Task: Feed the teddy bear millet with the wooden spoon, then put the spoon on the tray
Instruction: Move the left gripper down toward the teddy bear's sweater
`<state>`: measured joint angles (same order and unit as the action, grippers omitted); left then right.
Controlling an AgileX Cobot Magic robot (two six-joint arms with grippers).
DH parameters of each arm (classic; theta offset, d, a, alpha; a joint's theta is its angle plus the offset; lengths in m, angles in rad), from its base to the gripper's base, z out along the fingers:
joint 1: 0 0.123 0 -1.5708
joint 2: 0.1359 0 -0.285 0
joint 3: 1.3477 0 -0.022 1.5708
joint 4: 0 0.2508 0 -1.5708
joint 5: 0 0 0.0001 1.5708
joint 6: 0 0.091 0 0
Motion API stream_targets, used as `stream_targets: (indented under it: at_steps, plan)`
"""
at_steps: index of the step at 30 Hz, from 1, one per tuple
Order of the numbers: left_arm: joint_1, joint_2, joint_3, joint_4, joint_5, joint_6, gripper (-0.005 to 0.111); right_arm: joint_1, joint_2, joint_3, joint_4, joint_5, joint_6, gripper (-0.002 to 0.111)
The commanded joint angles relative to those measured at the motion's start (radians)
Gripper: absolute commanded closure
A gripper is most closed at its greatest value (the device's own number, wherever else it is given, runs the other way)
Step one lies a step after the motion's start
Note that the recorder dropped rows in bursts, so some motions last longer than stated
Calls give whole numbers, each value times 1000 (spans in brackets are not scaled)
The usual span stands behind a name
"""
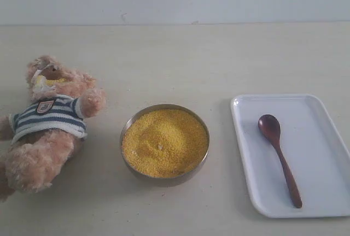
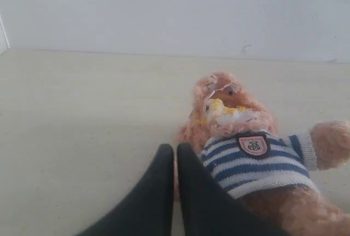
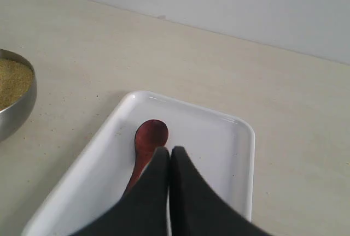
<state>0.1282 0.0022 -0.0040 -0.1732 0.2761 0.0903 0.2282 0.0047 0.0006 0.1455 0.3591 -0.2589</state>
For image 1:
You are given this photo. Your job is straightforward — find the dark wooden spoon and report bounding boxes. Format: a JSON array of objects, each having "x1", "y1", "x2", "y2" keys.
[{"x1": 258, "y1": 114, "x2": 302, "y2": 209}]

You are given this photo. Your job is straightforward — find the teddy bear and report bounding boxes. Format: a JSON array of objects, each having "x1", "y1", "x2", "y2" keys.
[{"x1": 1, "y1": 55, "x2": 107, "y2": 201}]

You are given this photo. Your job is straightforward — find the metal bowl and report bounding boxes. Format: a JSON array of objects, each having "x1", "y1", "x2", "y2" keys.
[{"x1": 119, "y1": 103, "x2": 211, "y2": 188}]

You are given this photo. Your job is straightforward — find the yellow millet grains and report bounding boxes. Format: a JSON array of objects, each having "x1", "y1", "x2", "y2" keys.
[{"x1": 121, "y1": 109, "x2": 209, "y2": 179}]

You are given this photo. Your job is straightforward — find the white rectangular plastic tray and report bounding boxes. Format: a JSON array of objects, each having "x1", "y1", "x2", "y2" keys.
[{"x1": 231, "y1": 94, "x2": 349, "y2": 218}]

